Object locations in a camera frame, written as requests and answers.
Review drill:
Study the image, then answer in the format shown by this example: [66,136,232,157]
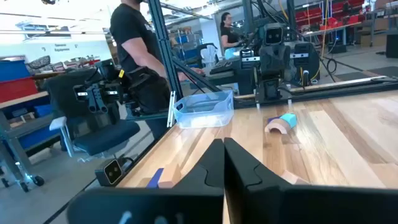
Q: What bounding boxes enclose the blue block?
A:
[146,167,165,189]

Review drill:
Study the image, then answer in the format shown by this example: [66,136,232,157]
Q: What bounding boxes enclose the blue storage bin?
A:
[0,60,31,82]

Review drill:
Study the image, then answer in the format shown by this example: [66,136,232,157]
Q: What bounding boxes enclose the dark aluminium diagonal brace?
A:
[172,57,222,93]

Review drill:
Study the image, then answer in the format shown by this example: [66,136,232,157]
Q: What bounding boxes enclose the teal cylinder block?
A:
[279,113,298,129]

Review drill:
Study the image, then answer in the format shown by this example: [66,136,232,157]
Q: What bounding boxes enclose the natural wood triangle block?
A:
[280,169,310,186]

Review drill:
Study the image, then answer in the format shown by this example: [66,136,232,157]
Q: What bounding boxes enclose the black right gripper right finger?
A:
[223,137,398,224]

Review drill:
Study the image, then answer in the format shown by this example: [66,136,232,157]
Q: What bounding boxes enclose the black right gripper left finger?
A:
[66,138,225,224]

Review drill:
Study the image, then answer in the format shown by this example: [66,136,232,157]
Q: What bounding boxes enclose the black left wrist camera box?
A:
[263,24,285,46]

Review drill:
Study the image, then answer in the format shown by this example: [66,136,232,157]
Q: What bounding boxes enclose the large natural wood rectangular block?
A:
[157,166,180,189]

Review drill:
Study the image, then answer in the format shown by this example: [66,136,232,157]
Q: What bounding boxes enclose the grey wheeled workbench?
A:
[0,91,63,192]

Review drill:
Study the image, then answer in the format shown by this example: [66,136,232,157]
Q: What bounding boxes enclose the dark aluminium frame post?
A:
[147,0,184,100]

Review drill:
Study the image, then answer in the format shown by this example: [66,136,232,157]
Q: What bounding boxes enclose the natural wood arch block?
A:
[264,118,292,135]

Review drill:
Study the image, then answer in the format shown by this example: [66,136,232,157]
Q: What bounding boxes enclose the black table edge frame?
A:
[233,76,398,109]

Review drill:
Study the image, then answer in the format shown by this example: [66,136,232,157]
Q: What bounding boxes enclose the clear plastic bin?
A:
[172,90,234,129]

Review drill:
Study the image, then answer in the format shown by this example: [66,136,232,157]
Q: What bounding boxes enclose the white corner bracket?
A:
[167,90,177,128]

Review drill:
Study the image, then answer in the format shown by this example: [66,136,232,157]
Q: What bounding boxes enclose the red storage bin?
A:
[0,77,39,103]

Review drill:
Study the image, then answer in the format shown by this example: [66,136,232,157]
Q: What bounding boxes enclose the red shelf bins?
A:
[295,0,366,31]

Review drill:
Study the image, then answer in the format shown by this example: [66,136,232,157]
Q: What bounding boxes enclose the black keyboard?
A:
[210,59,234,75]

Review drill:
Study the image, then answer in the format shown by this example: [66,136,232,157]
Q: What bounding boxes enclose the black table camera box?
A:
[95,158,125,187]

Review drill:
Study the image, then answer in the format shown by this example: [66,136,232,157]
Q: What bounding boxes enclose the yellow cable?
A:
[310,0,330,82]

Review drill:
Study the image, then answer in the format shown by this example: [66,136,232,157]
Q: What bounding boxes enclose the person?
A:
[220,12,246,50]
[109,0,206,138]

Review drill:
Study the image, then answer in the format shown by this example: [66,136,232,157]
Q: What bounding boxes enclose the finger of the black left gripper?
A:
[259,48,276,78]
[275,48,292,78]

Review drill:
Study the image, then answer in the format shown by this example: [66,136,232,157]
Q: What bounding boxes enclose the black office chair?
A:
[42,67,141,162]

